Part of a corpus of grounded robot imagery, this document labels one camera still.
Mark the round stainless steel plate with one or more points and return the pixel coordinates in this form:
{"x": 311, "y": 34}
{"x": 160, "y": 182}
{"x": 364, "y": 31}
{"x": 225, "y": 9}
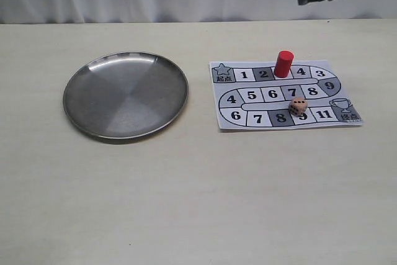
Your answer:
{"x": 125, "y": 96}

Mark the wooden die black pips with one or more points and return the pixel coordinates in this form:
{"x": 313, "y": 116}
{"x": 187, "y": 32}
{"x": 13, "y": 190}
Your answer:
{"x": 298, "y": 106}

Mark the paper board game sheet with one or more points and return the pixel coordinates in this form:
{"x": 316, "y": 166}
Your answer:
{"x": 248, "y": 96}

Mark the red cylinder game piece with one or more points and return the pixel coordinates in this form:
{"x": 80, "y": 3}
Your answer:
{"x": 283, "y": 64}

